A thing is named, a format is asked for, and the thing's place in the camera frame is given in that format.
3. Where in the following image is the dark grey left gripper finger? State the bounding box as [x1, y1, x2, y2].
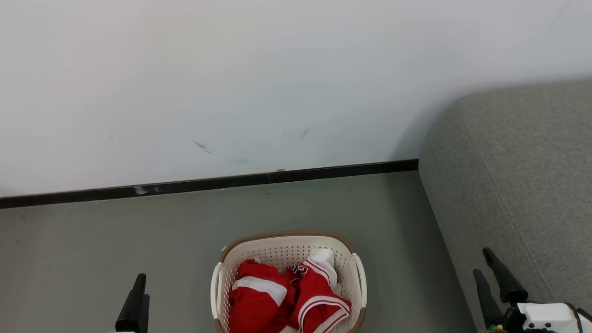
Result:
[139, 294, 150, 333]
[115, 273, 147, 333]

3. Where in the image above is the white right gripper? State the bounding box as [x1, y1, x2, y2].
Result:
[472, 247, 592, 333]

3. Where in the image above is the red garment with white band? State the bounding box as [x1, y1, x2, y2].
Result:
[228, 259, 299, 333]

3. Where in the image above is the red jersey with black number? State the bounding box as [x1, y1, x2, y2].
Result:
[284, 248, 352, 333]

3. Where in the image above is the grey fabric sofa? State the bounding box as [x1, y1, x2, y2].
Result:
[418, 81, 592, 333]

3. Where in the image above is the cream perforated plastic laundry basket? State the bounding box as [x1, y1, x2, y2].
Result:
[210, 231, 368, 333]

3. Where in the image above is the black wall baseboard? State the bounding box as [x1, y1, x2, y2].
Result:
[0, 159, 419, 210]

